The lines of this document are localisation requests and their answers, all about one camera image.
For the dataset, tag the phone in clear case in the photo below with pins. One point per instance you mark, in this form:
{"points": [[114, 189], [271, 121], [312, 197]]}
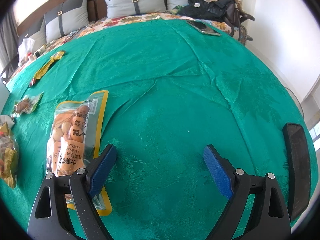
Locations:
{"points": [[203, 28]]}

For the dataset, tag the black flat device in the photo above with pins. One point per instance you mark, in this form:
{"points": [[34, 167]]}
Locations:
{"points": [[297, 170]]}

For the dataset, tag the white power strip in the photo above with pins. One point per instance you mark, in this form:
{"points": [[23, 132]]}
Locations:
{"points": [[39, 52]]}

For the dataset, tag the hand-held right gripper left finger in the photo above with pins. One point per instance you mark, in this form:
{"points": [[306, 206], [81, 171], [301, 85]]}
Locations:
{"points": [[105, 165]]}

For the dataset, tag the floral bedsheet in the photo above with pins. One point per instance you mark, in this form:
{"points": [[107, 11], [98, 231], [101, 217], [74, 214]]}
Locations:
{"points": [[125, 20]]}

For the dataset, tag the clear plastic bag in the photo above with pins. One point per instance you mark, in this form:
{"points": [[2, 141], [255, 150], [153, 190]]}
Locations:
{"points": [[25, 48]]}

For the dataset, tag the black jacket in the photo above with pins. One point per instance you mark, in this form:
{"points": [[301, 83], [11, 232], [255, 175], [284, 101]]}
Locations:
{"points": [[210, 7]]}

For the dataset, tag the small clear brown snack packet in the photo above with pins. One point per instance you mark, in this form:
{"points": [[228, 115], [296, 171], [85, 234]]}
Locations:
{"points": [[23, 105]]}

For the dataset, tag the dried longan bag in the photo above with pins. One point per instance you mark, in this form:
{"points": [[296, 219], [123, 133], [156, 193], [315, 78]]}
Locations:
{"points": [[7, 160]]}

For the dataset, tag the yellow and red snack packet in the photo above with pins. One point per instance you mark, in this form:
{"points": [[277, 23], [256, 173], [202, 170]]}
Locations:
{"points": [[46, 66]]}

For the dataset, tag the green blanket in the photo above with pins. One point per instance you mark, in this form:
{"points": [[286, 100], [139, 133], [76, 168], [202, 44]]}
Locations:
{"points": [[175, 92]]}

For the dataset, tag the round biscuit bag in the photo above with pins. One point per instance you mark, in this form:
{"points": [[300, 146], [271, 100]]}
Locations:
{"points": [[72, 135]]}

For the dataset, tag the brown bag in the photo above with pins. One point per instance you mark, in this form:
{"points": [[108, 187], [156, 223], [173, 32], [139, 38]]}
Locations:
{"points": [[235, 17]]}

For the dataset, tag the grey curtain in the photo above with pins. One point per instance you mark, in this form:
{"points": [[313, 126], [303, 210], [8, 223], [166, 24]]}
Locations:
{"points": [[7, 35]]}

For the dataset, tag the dark chair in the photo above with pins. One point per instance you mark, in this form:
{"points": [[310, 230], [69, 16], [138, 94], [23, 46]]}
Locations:
{"points": [[8, 67]]}

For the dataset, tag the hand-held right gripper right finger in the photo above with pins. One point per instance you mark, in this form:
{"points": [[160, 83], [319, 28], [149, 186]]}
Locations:
{"points": [[216, 170]]}

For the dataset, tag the red cap bottle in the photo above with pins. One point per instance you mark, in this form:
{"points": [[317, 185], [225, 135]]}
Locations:
{"points": [[31, 57]]}

